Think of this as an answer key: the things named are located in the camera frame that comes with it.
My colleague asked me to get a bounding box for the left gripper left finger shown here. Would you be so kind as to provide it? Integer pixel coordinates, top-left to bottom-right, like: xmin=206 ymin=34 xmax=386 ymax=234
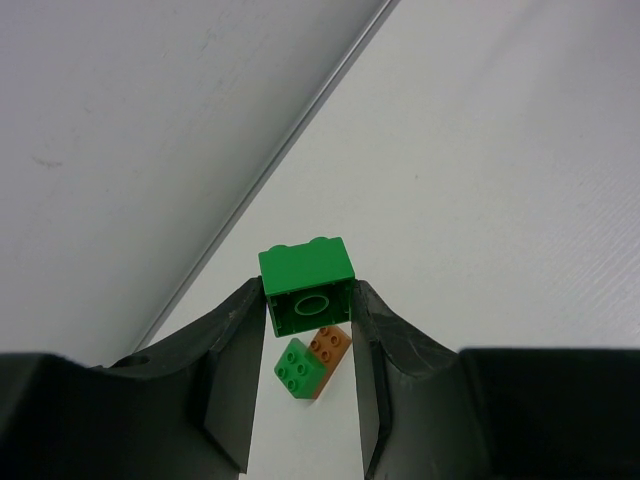
xmin=1 ymin=278 xmax=266 ymax=479

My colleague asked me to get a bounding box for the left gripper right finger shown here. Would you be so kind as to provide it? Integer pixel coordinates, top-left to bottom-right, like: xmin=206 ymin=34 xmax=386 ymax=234
xmin=352 ymin=280 xmax=639 ymax=479

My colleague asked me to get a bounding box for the large green lego brick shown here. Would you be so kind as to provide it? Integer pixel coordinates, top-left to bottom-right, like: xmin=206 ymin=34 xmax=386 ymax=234
xmin=258 ymin=237 xmax=355 ymax=338

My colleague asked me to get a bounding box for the brown lego tile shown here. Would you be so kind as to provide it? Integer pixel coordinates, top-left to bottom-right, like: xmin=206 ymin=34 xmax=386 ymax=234
xmin=309 ymin=325 xmax=352 ymax=400

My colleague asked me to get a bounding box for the aluminium table edge rail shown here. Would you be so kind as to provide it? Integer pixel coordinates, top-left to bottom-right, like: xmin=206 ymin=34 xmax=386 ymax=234
xmin=135 ymin=1 xmax=398 ymax=351

